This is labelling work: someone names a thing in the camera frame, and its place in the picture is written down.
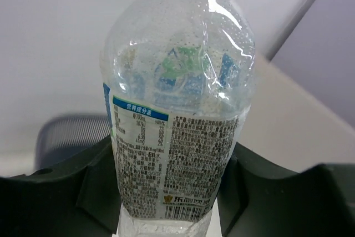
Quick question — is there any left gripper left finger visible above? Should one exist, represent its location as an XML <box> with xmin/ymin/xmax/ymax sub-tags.
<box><xmin>1</xmin><ymin>137</ymin><xmax>121</xmax><ymax>236</ymax></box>

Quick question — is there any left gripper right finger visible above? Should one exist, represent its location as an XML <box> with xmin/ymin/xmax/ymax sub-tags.
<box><xmin>217</xmin><ymin>144</ymin><xmax>354</xmax><ymax>237</ymax></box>

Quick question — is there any white label water bottle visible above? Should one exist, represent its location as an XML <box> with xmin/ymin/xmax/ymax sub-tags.
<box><xmin>100</xmin><ymin>0</ymin><xmax>256</xmax><ymax>236</ymax></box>

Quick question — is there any grey mesh waste bin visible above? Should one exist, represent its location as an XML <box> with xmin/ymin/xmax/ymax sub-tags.
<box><xmin>34</xmin><ymin>113</ymin><xmax>110</xmax><ymax>170</ymax></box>

